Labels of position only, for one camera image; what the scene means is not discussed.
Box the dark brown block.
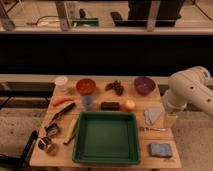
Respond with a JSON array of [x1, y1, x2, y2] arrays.
[[101, 102, 120, 111]]

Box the small black metal cup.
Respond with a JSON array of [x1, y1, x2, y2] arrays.
[[45, 123, 60, 137]]

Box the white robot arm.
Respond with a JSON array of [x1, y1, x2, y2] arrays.
[[162, 66, 213, 120]]

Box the round metal tin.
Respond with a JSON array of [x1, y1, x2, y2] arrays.
[[38, 137, 54, 153]]

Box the blue folded cloth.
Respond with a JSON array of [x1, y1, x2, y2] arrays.
[[144, 108, 161, 125]]

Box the metal fork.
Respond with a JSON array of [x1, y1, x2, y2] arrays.
[[139, 126, 168, 132]]

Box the blue sponge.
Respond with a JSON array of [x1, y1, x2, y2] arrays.
[[149, 143, 173, 158]]

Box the black handled knife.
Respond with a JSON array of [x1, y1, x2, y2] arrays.
[[49, 102, 76, 124]]

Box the red bowl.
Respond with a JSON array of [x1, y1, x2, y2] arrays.
[[76, 78, 96, 95]]

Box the orange carrot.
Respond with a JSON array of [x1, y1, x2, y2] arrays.
[[52, 97, 73, 107]]

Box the red yellow apple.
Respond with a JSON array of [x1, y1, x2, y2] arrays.
[[123, 100, 136, 112]]

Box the bunch of dark grapes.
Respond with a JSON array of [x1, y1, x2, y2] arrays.
[[105, 80, 124, 96]]

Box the purple bowl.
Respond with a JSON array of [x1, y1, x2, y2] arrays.
[[134, 76, 156, 96]]

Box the green plastic tray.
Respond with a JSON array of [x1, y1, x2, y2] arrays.
[[72, 112, 140, 165]]

